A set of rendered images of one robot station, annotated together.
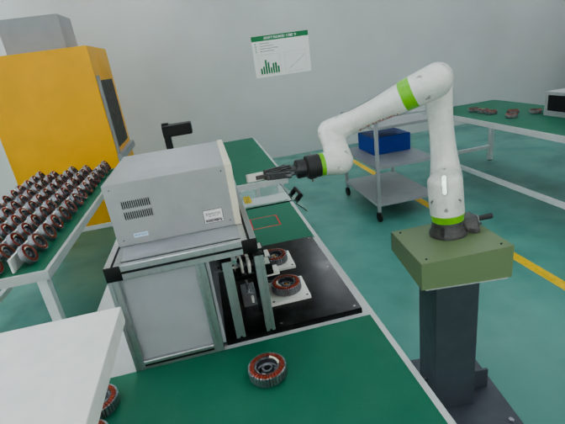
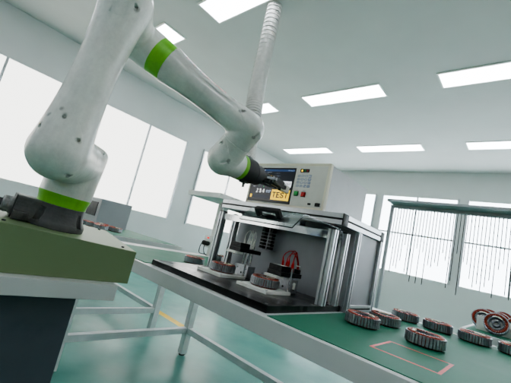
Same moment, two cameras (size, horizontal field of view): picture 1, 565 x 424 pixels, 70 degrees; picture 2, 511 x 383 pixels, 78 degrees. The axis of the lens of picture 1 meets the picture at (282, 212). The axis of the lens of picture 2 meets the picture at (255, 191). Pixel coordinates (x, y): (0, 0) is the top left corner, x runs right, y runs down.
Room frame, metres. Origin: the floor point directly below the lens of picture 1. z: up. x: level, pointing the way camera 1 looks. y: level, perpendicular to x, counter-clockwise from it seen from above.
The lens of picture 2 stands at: (2.47, -0.78, 0.94)
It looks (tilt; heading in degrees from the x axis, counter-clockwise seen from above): 9 degrees up; 142
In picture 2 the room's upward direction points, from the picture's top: 13 degrees clockwise
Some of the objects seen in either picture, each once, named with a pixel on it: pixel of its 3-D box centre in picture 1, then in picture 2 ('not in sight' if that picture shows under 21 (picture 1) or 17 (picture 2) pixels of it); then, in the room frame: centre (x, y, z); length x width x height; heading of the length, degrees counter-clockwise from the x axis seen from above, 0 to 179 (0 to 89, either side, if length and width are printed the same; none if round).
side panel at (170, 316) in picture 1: (170, 316); not in sight; (1.06, 0.39, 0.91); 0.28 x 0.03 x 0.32; 99
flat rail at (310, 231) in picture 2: not in sight; (269, 224); (1.43, 0.14, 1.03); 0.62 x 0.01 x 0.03; 9
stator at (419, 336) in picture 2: not in sight; (424, 338); (2.06, 0.31, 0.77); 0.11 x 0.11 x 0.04
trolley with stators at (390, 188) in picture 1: (386, 156); not in sight; (3.99, -1.13, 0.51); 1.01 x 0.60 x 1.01; 9
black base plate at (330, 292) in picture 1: (277, 279); (242, 284); (1.45, 0.06, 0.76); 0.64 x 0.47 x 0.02; 9
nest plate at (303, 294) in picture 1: (287, 290); (221, 273); (1.33, 0.02, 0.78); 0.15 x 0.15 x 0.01; 9
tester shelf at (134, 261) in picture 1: (185, 219); (299, 219); (1.40, 0.36, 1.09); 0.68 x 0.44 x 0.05; 9
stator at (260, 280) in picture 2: (274, 257); (265, 281); (1.57, 0.06, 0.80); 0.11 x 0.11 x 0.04
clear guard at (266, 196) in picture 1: (262, 202); (291, 223); (1.63, 0.08, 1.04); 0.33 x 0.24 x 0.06; 99
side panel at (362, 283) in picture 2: not in sight; (363, 273); (1.71, 0.49, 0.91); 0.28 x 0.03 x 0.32; 99
